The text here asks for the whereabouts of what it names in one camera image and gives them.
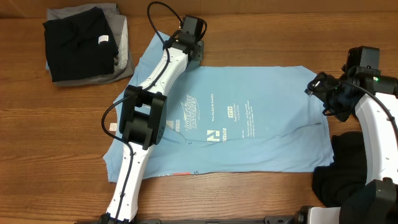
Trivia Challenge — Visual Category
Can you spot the black crumpled garment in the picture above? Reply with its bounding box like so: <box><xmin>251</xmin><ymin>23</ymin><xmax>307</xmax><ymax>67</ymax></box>
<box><xmin>312</xmin><ymin>132</ymin><xmax>367</xmax><ymax>207</ymax></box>

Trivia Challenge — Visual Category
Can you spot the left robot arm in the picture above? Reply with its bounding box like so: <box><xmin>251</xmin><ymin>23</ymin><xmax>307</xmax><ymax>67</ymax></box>
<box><xmin>99</xmin><ymin>31</ymin><xmax>203</xmax><ymax>223</ymax></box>

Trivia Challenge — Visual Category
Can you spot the folded grey garment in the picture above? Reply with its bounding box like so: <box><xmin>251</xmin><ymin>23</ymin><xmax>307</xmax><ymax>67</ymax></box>
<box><xmin>47</xmin><ymin>3</ymin><xmax>134</xmax><ymax>86</ymax></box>

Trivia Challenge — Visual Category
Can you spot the folded black garment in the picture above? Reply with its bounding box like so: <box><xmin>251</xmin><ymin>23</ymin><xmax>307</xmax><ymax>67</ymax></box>
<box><xmin>43</xmin><ymin>7</ymin><xmax>118</xmax><ymax>82</ymax></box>

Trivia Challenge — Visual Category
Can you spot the light blue printed t-shirt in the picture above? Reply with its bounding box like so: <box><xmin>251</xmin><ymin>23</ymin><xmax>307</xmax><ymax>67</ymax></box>
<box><xmin>103</xmin><ymin>31</ymin><xmax>335</xmax><ymax>184</ymax></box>

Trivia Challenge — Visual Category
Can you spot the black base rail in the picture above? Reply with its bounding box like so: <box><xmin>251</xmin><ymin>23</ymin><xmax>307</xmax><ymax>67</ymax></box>
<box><xmin>74</xmin><ymin>215</ymin><xmax>299</xmax><ymax>224</ymax></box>

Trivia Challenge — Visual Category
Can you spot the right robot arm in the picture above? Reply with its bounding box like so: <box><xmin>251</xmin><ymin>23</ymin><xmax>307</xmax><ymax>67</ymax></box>
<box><xmin>289</xmin><ymin>70</ymin><xmax>397</xmax><ymax>223</ymax></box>

